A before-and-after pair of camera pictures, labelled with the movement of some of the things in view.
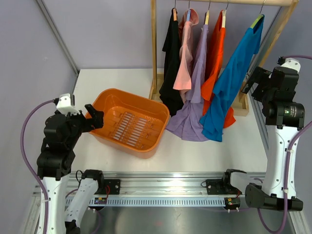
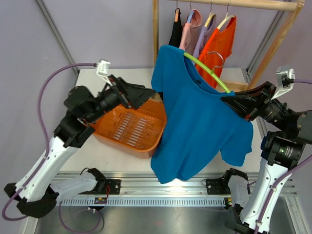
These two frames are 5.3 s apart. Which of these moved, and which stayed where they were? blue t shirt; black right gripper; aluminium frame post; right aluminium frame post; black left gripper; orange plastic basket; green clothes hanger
Moved: black left gripper; green clothes hanger; blue t shirt; black right gripper
Stayed: aluminium frame post; right aluminium frame post; orange plastic basket
